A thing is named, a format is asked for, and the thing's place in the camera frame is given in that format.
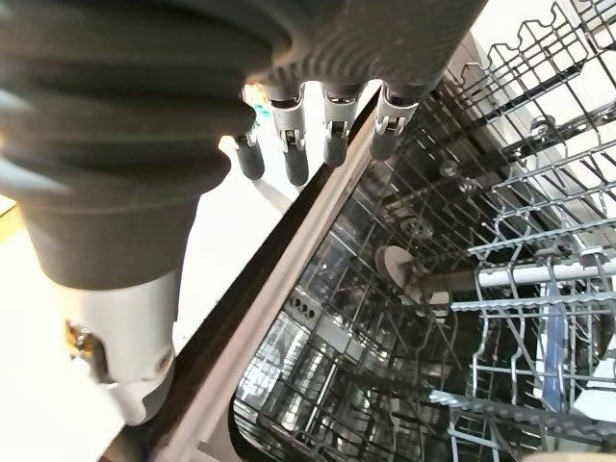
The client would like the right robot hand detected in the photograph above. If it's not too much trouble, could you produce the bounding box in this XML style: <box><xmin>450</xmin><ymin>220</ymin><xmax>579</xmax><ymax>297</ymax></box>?
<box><xmin>0</xmin><ymin>0</ymin><xmax>490</xmax><ymax>426</ymax></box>

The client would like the stainless steel dishwasher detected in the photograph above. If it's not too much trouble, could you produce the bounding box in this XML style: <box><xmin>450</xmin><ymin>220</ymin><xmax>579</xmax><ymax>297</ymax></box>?
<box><xmin>119</xmin><ymin>38</ymin><xmax>616</xmax><ymax>462</ymax></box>

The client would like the grey wire dish rack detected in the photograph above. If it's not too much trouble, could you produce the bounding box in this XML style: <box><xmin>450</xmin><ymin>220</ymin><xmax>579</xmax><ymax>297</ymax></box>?
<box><xmin>384</xmin><ymin>0</ymin><xmax>616</xmax><ymax>270</ymax></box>
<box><xmin>240</xmin><ymin>148</ymin><xmax>616</xmax><ymax>462</ymax></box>

